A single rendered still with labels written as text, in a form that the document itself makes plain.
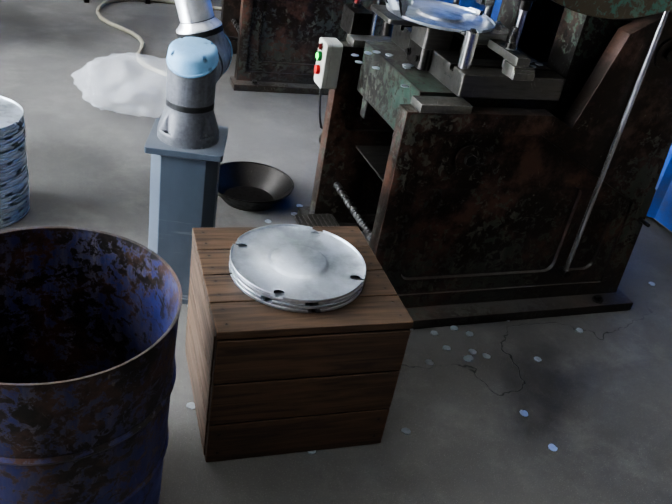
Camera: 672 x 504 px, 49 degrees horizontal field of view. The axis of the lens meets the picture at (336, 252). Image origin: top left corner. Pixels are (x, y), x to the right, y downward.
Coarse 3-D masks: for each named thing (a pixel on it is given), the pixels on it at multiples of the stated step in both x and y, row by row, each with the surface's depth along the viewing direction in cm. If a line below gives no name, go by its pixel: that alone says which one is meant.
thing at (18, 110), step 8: (0, 96) 218; (0, 104) 214; (8, 104) 215; (16, 104) 216; (0, 112) 210; (8, 112) 211; (16, 112) 211; (0, 120) 205; (8, 120) 206; (16, 120) 207; (0, 128) 200
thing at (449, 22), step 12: (420, 0) 202; (432, 0) 203; (408, 12) 188; (420, 12) 188; (432, 12) 190; (444, 12) 192; (456, 12) 197; (468, 12) 199; (420, 24) 179; (432, 24) 181; (444, 24) 183; (456, 24) 185; (468, 24) 187; (480, 24) 189; (492, 24) 192
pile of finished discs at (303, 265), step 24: (240, 240) 158; (264, 240) 160; (288, 240) 161; (312, 240) 163; (336, 240) 165; (240, 264) 150; (264, 264) 152; (288, 264) 152; (312, 264) 154; (336, 264) 156; (360, 264) 158; (240, 288) 147; (264, 288) 145; (288, 288) 146; (312, 288) 147; (336, 288) 149; (360, 288) 153
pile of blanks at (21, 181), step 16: (16, 128) 206; (0, 144) 202; (16, 144) 208; (0, 160) 204; (16, 160) 210; (0, 176) 207; (16, 176) 212; (0, 192) 209; (16, 192) 216; (0, 208) 211; (16, 208) 217; (0, 224) 214
